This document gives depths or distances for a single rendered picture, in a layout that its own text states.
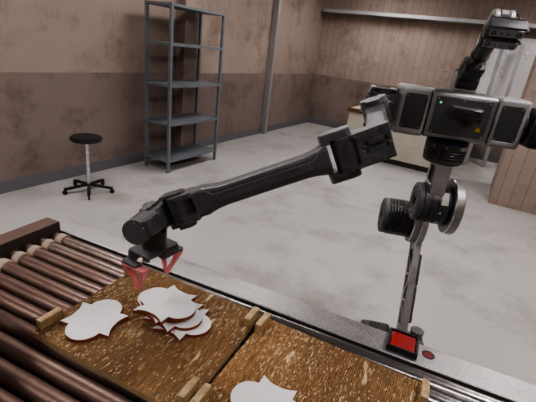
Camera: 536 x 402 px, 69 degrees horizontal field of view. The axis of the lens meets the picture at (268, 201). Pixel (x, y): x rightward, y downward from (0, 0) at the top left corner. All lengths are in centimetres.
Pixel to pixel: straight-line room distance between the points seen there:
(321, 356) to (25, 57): 389
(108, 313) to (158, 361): 20
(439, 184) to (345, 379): 78
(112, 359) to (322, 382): 45
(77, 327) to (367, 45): 847
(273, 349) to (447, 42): 807
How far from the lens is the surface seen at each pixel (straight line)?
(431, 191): 147
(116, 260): 133
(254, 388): 88
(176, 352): 96
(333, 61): 927
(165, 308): 102
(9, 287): 128
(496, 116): 144
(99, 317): 106
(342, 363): 99
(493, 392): 113
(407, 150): 671
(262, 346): 99
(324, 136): 83
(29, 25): 439
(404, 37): 886
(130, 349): 98
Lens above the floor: 160
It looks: 22 degrees down
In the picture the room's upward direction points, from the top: 7 degrees clockwise
